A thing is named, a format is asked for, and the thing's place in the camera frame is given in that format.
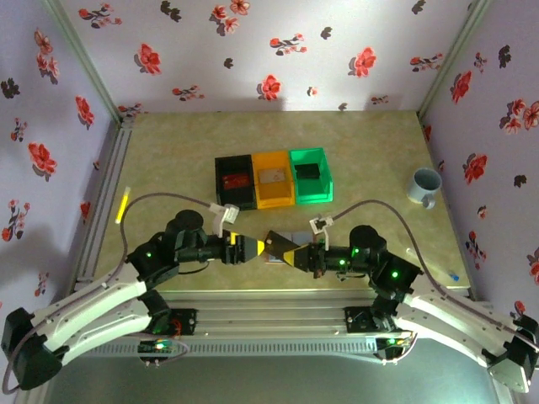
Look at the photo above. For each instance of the grey card holder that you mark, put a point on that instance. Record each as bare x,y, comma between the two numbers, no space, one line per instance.
301,237

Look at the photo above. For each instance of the dark gold card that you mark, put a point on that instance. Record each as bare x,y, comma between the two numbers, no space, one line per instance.
280,244

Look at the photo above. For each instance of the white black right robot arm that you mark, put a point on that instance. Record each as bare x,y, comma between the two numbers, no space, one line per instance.
455,324

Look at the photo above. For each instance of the silver beige card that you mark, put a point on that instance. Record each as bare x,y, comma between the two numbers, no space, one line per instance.
272,176

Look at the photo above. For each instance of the black card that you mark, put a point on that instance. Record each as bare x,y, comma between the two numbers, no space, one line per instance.
307,171

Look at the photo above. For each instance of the black plastic bin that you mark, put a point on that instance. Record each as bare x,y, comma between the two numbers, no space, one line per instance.
236,202

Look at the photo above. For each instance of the orange plastic bin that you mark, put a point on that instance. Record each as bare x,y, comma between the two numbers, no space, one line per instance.
275,198

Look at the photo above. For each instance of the green plastic bin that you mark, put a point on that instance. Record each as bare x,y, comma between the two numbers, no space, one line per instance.
313,194

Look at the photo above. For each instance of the yellow highlighter pen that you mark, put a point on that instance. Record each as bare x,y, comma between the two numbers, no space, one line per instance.
123,206

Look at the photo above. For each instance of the right circuit board green light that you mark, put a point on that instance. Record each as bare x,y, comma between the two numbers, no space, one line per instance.
391,341

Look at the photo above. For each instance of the circuit board green light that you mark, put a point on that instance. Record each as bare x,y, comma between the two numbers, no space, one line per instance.
391,341
158,346

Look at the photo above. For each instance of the light blue ceramic mug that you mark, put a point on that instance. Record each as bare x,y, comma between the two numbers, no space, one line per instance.
417,191

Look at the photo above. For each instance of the left circuit board green light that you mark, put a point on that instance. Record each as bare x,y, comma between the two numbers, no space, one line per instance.
158,346

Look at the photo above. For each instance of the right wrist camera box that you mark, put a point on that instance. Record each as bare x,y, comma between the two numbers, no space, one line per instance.
320,225

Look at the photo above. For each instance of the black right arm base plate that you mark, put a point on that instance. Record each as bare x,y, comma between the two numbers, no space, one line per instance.
353,320

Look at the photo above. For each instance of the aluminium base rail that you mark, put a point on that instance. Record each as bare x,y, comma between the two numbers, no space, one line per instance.
269,311

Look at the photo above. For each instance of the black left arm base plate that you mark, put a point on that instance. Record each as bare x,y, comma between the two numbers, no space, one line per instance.
189,322

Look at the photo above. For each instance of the aluminium side rail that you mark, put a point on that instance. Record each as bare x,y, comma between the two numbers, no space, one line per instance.
113,168

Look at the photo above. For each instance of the left aluminium corner post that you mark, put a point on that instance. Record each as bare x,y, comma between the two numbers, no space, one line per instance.
84,54

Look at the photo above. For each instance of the aluminium corner post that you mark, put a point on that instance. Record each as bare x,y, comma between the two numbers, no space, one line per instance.
450,54
84,54

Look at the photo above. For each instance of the right aluminium corner post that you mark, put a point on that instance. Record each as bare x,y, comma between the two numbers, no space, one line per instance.
450,54

